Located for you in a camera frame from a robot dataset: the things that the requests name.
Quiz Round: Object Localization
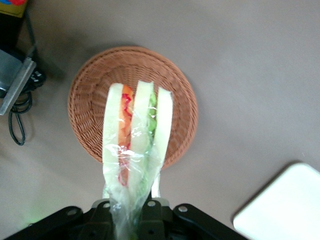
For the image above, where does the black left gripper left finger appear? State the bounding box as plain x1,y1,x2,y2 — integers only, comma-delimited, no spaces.
83,199,116,240

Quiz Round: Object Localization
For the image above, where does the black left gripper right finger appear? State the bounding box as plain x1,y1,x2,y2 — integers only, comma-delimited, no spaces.
137,197,174,240

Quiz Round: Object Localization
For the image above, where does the plastic-wrapped triangle sandwich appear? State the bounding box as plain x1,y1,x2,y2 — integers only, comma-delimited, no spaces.
101,80,175,240

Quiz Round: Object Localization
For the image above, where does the round brown wicker basket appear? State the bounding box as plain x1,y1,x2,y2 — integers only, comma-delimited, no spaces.
67,45,199,171

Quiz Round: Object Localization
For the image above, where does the beige plastic serving tray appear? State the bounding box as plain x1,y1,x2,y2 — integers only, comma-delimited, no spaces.
232,162,320,240

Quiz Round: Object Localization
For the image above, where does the black clamp fixture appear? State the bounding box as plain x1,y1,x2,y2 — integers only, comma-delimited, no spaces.
24,69,48,89

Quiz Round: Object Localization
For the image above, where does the yellow emergency-stop control box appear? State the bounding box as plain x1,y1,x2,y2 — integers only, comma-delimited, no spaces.
0,0,29,47

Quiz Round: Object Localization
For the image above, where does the black looped cable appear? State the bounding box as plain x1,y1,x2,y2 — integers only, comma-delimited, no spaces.
7,91,34,147

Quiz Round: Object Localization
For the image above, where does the grey metal bracket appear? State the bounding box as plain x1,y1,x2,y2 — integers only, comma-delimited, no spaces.
0,48,38,117

